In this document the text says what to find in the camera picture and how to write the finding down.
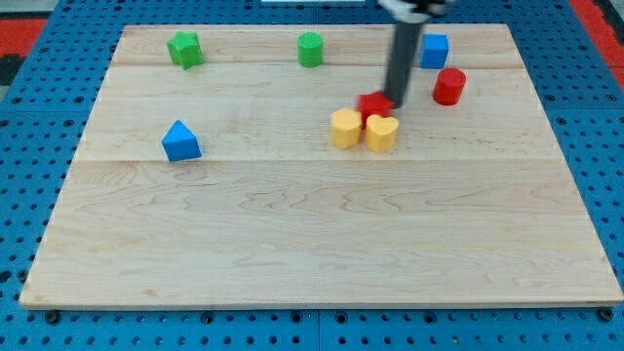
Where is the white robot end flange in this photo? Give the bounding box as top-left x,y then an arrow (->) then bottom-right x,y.
377,0 -> 456,22

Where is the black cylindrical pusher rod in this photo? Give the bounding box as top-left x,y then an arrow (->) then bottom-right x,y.
382,21 -> 423,108

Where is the red star block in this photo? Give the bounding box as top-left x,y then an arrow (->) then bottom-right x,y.
357,91 -> 394,130

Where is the green star block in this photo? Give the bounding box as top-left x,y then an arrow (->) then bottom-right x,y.
167,31 -> 204,70

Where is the blue triangle block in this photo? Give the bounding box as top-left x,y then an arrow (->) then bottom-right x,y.
161,120 -> 202,162

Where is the blue cube block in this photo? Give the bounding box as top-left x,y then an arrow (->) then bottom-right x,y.
419,34 -> 449,69

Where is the red cylinder block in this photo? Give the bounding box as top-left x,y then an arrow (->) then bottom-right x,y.
432,67 -> 467,106

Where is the green cylinder block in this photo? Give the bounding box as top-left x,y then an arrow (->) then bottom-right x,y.
297,32 -> 324,68

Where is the yellow heart block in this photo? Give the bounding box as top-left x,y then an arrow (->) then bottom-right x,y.
365,114 -> 400,153

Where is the light wooden board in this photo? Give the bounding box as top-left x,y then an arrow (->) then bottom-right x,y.
19,23 -> 623,311

